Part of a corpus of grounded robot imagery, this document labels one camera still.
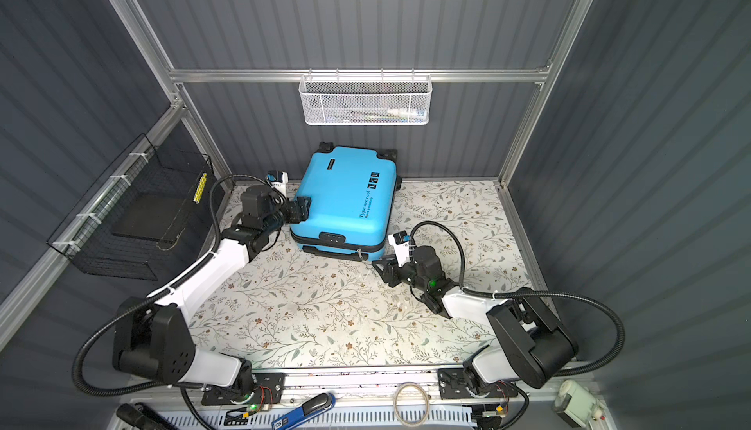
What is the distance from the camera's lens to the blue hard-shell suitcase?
86cm

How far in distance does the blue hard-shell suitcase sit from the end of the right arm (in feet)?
0.42

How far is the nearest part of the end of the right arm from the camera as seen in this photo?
0.68 m
